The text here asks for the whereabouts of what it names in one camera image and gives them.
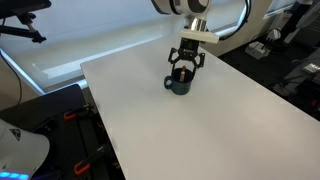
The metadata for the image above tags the dark teal mug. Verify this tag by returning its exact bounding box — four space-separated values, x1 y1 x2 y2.
164 68 193 95

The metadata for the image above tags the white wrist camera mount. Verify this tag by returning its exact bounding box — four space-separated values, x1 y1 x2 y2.
179 29 219 43

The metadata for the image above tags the orange handled clamp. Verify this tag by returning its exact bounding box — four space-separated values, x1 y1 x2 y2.
63 104 94 121
73 144 108 176

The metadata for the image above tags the white floor device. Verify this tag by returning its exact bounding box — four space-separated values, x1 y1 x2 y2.
245 41 270 60

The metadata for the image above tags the far orange handled clamp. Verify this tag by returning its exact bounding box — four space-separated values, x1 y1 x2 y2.
63 104 94 121

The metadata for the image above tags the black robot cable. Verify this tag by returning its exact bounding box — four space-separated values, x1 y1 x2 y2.
218 0 253 41

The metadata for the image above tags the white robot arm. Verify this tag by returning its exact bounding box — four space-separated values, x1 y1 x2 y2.
151 0 219 75

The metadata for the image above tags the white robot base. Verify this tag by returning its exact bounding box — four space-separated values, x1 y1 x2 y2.
0 120 50 180

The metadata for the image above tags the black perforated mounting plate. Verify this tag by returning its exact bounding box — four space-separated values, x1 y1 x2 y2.
31 114 111 180

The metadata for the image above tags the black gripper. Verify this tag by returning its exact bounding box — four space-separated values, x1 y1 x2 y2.
168 38 205 76

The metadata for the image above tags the near orange handled clamp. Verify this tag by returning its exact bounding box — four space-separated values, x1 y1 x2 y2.
73 144 108 176

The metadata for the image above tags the red dry erase marker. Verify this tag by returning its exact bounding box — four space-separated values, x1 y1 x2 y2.
179 66 187 82

